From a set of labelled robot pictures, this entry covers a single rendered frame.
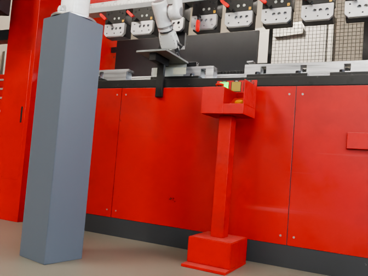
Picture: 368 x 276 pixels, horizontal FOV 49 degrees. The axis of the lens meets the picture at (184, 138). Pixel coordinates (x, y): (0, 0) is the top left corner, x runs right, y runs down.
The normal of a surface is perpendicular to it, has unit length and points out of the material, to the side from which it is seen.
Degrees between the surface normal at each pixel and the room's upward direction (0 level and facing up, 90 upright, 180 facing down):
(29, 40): 90
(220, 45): 90
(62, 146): 90
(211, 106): 90
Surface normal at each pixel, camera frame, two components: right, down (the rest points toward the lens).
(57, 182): 0.79, 0.03
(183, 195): -0.43, -0.09
